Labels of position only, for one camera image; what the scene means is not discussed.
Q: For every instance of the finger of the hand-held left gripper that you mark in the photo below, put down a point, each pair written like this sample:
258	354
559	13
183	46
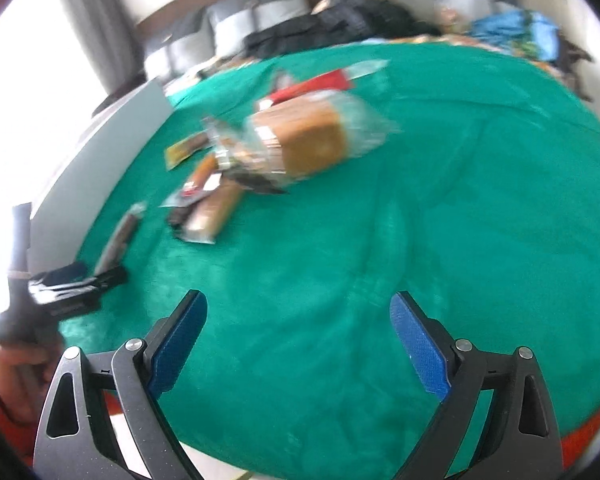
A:
109	278

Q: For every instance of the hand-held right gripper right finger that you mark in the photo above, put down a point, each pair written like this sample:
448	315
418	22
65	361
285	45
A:
420	345

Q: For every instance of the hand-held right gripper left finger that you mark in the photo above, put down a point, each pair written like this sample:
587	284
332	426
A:
177	345

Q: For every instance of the long dark snack packet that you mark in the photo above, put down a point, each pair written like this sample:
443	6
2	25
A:
122	235

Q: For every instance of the white box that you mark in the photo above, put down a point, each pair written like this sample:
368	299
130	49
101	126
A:
110	150

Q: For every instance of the bagged bread loaf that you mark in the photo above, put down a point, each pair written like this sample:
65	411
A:
305	140

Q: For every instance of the person's left hand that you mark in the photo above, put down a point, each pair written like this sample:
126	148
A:
12	365

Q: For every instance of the red and white snack packet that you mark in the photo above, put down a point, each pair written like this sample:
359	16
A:
192	194

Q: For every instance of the brown bread roll packet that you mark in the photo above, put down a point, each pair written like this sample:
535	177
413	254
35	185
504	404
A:
215	210

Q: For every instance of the orange sausage stick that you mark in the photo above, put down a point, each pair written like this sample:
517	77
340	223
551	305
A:
204	172

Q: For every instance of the yellow snack packet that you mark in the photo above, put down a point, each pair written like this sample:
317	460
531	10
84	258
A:
185	150

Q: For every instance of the orange cloth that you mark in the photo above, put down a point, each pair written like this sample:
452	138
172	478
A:
587	435

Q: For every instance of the grey curtain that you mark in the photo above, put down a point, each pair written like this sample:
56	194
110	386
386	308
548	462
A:
97	25

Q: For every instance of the clear plastic packet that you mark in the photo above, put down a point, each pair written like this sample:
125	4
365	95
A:
367	69

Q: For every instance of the blue plastic bag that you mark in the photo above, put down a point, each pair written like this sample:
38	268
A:
517	32

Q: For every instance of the black jacket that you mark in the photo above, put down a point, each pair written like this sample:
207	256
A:
340	25

